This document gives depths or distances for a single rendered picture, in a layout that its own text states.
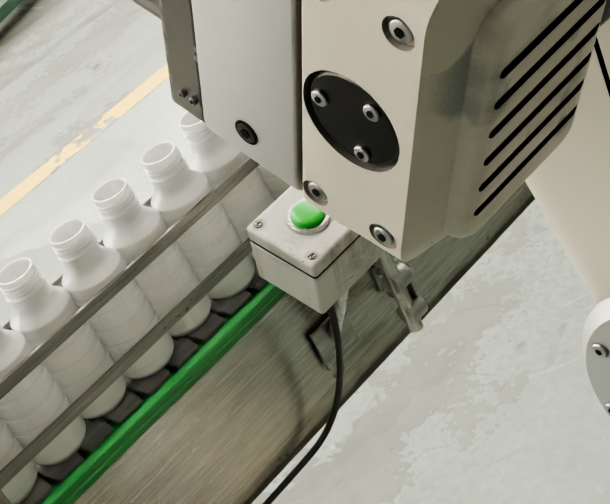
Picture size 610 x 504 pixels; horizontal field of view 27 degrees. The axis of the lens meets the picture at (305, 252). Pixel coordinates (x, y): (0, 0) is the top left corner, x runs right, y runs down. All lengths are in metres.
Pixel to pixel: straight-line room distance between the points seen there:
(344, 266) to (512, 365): 1.47
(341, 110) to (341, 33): 0.03
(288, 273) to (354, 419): 1.51
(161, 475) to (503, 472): 1.23
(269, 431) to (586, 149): 0.77
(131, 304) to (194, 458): 0.17
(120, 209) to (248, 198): 0.14
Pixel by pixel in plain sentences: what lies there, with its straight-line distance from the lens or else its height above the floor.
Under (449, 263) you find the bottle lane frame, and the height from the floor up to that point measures 0.85.
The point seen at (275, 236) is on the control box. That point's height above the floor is 1.11.
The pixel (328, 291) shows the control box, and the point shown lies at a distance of 1.09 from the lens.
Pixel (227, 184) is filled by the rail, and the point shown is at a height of 1.11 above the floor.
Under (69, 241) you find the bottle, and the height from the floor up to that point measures 1.16.
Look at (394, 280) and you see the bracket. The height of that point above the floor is 0.94.
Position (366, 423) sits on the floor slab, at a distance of 2.56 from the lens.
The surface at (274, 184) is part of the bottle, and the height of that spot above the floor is 1.06.
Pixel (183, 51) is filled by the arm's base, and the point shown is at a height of 1.52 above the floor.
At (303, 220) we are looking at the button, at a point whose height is 1.12.
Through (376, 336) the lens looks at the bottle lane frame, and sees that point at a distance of 1.35.
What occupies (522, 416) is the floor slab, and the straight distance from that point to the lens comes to 2.43.
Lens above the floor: 1.68
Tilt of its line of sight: 33 degrees down
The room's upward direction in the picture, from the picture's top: 27 degrees counter-clockwise
